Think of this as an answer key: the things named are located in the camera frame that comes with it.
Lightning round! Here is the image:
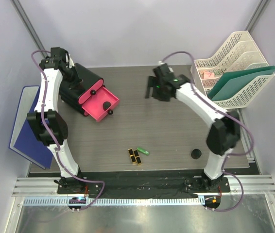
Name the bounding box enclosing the black drawer organizer cabinet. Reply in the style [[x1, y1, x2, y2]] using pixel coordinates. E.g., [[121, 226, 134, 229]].
[[59, 63, 104, 115]]

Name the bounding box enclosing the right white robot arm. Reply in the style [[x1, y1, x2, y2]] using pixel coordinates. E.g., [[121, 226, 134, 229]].
[[145, 63, 241, 192]]

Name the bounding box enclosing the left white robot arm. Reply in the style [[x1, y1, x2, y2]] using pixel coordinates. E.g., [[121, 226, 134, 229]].
[[26, 47, 86, 194]]

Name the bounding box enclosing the pink paper note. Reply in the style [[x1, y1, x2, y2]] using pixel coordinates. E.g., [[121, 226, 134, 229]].
[[202, 71, 215, 80]]

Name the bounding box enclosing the green lipstick tube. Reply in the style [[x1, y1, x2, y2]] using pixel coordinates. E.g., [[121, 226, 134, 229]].
[[137, 147, 150, 156]]

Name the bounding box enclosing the green folder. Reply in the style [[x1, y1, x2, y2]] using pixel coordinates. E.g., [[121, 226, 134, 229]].
[[208, 66, 275, 101]]

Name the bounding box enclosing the black gold lipstick middle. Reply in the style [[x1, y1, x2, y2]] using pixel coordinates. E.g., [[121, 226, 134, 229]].
[[133, 150, 141, 164]]

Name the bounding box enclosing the white mesh file rack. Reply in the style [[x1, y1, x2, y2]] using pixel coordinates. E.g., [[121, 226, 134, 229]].
[[191, 31, 275, 109]]

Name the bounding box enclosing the blue binder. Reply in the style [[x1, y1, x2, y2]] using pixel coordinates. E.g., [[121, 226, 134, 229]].
[[9, 86, 53, 169]]

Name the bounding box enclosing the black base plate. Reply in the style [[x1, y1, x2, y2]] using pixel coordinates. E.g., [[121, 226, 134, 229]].
[[56, 171, 231, 195]]

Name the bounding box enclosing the aluminium rail frame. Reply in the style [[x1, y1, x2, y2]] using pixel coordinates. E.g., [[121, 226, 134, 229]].
[[12, 175, 275, 199]]

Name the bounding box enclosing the slotted cable duct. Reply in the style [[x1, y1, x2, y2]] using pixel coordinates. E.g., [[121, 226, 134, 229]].
[[23, 196, 205, 207]]

